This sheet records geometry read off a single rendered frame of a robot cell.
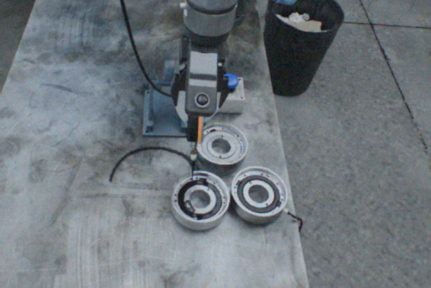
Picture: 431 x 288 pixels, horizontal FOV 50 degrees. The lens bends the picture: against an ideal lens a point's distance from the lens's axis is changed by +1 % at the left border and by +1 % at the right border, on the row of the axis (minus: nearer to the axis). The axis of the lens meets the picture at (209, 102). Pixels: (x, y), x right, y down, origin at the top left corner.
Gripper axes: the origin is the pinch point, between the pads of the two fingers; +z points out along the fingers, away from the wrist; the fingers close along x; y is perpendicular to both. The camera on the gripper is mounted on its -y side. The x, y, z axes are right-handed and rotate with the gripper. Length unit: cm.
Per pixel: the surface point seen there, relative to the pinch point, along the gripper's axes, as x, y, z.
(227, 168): -7.1, -3.0, 10.4
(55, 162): 25.6, -0.4, 13.2
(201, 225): -1.4, -15.2, 10.0
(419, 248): -95, 20, 93
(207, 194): -2.9, -8.7, 11.0
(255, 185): -12.2, -6.7, 10.7
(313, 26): -62, 106, 58
